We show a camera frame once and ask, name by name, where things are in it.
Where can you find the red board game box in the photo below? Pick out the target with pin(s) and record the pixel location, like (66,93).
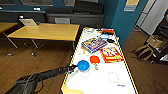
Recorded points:
(111,54)

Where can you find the yellow air hockey table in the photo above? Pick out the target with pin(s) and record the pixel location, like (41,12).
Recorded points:
(100,83)

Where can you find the tan cardboard box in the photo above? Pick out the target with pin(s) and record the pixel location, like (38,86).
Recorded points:
(155,41)

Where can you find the blue bowl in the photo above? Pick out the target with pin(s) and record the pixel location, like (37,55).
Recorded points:
(84,65)

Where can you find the interior glass window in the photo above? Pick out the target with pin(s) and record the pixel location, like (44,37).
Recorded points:
(69,2)
(6,2)
(36,2)

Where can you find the long wooden table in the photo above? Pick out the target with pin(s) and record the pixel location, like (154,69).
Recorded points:
(46,32)
(5,26)

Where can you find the small black item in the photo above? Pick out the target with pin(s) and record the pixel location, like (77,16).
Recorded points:
(111,40)

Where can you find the brown backpack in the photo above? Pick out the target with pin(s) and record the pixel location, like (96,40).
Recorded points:
(144,53)

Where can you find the yellow framed wall poster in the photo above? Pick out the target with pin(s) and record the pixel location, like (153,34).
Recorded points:
(131,4)

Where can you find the white round dish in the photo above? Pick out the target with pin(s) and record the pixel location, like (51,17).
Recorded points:
(88,31)

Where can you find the small red black box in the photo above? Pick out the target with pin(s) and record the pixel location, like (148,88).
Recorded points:
(107,31)

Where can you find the black sofa section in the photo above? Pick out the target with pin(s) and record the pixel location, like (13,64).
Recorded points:
(88,6)

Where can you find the small white ledge device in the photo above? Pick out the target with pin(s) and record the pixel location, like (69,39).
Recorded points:
(37,9)

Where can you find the small blue white item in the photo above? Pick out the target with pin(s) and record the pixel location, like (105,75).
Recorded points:
(104,36)

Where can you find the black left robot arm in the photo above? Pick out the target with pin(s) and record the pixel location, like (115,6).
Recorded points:
(36,80)

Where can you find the grey rectangular cushion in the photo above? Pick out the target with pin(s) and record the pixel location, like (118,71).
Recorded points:
(62,21)

